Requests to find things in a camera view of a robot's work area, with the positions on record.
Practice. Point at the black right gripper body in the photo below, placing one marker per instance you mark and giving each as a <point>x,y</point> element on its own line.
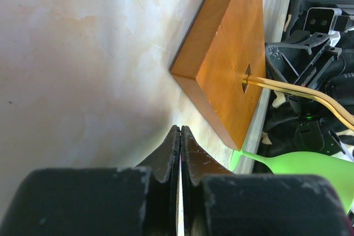
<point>331,75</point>

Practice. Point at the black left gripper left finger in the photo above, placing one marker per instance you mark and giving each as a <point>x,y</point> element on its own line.
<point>140,200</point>

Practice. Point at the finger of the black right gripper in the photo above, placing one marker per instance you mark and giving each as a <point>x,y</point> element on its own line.
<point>286,61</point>

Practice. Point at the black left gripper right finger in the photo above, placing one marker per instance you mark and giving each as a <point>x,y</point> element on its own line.
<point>219,202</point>

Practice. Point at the gold wire wine glass rack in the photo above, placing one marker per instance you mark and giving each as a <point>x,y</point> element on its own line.
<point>221,68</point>

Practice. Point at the green plastic wine glass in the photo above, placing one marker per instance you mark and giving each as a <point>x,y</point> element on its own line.
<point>337,171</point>

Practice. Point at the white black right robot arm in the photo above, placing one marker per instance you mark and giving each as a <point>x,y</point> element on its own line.
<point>302,124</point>

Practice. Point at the black floral blanket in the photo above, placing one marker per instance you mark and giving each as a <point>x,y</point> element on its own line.
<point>297,12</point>

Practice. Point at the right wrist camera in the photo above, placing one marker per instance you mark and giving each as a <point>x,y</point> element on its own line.
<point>330,21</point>

